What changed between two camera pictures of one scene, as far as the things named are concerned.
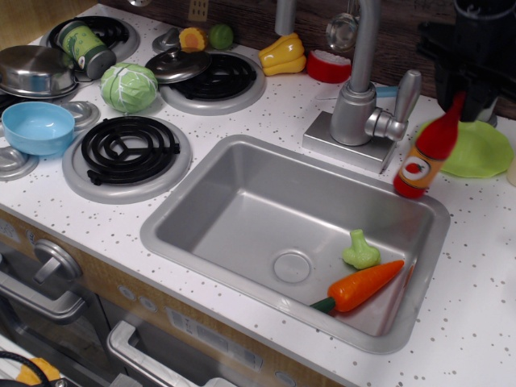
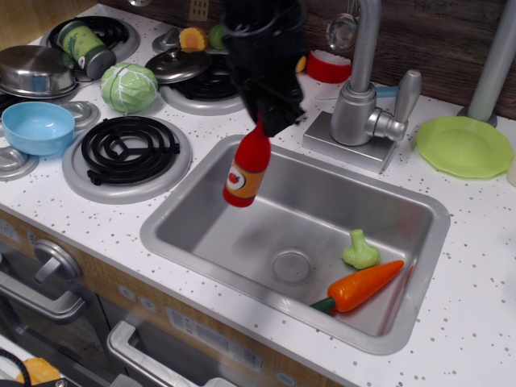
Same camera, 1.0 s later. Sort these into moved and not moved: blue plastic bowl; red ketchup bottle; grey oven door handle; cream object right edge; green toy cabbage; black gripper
Moved: black gripper; red ketchup bottle
Not moved: blue plastic bowl; green toy cabbage; cream object right edge; grey oven door handle
